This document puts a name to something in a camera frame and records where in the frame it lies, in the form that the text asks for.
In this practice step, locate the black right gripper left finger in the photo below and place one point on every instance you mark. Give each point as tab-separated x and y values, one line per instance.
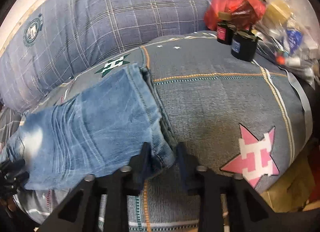
79	211

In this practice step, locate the blue plaid duvet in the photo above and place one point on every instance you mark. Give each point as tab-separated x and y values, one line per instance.
64	37

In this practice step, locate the blue denim jeans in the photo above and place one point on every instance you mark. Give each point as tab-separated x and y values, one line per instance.
96	132

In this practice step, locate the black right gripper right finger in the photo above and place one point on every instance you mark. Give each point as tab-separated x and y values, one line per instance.
246	209

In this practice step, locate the black jar blue label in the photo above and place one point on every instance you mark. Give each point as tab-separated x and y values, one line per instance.
244	45

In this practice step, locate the clear plastic bag of items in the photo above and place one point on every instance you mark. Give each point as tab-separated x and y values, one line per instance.
289	37

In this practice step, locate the red plastic bag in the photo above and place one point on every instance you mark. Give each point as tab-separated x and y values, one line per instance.
244	13

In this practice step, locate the black jar pink label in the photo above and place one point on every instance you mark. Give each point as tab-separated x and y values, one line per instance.
225	32

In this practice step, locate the grey star-patterned bed sheet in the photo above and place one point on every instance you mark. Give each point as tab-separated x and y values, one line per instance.
251	118

